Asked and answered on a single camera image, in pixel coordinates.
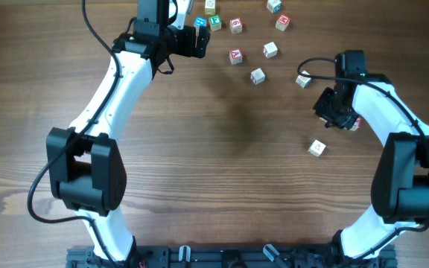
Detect blue letter block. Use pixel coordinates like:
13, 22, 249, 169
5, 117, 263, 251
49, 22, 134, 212
194, 16, 207, 28

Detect green edged plain block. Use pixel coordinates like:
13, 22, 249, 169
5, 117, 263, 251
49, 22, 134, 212
308, 140, 326, 157

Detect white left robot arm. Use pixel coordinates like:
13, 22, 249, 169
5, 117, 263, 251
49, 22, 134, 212
43, 1, 210, 267

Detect red 6 number block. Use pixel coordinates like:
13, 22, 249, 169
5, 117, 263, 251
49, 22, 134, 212
229, 18, 243, 34

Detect plain red trimmed block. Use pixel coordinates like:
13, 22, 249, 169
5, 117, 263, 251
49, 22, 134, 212
250, 68, 266, 85

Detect red Y letter block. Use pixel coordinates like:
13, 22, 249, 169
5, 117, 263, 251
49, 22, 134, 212
349, 117, 362, 131

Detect yellow letter block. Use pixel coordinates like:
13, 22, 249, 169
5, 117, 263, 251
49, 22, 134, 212
204, 0, 216, 15

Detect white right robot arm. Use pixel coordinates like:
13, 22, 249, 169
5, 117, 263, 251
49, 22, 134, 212
314, 51, 429, 262

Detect blue white corner block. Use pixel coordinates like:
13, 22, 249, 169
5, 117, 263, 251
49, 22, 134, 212
267, 0, 282, 13

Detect plain B letter block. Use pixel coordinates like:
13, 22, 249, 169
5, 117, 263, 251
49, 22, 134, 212
296, 71, 312, 89

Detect red M letter block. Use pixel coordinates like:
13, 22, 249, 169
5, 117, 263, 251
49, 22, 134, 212
276, 14, 290, 31

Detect red edged plain block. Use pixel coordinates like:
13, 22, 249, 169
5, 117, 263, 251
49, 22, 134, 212
263, 42, 278, 58

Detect green F letter block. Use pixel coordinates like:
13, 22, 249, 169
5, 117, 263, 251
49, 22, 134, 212
209, 14, 222, 31

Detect red A letter block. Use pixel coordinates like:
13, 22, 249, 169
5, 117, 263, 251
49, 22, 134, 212
229, 48, 243, 65

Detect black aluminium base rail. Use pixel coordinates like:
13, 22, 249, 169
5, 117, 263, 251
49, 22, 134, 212
65, 242, 398, 268

